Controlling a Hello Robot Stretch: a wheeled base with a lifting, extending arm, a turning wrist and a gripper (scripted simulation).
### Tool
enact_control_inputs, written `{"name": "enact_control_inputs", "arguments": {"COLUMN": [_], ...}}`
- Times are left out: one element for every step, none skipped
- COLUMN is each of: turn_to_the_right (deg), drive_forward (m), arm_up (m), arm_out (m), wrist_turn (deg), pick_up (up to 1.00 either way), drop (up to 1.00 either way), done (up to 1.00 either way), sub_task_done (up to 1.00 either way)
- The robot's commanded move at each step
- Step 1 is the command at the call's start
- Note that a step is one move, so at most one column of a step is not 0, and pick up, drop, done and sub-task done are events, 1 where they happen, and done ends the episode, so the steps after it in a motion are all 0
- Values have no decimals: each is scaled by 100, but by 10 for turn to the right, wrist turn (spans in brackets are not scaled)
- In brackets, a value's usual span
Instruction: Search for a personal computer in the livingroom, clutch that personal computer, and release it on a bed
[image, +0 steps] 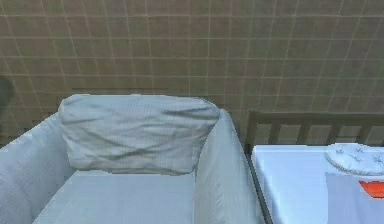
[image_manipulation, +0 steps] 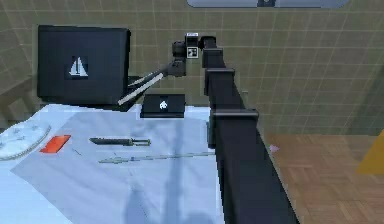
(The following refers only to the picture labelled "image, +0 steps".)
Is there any brown slatted wooden bed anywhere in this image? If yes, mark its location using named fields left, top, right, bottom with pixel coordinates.
left=244, top=109, right=384, bottom=224

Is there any red flat object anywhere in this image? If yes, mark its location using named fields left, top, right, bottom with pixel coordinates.
left=358, top=180, right=384, bottom=199

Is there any pale grey armchair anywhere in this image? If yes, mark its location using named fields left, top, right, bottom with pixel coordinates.
left=0, top=108, right=267, bottom=224

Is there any round white tufted pillow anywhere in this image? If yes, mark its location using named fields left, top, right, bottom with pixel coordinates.
left=324, top=142, right=384, bottom=177

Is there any pale grey back cushion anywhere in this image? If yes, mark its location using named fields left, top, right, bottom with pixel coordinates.
left=58, top=93, right=221, bottom=176

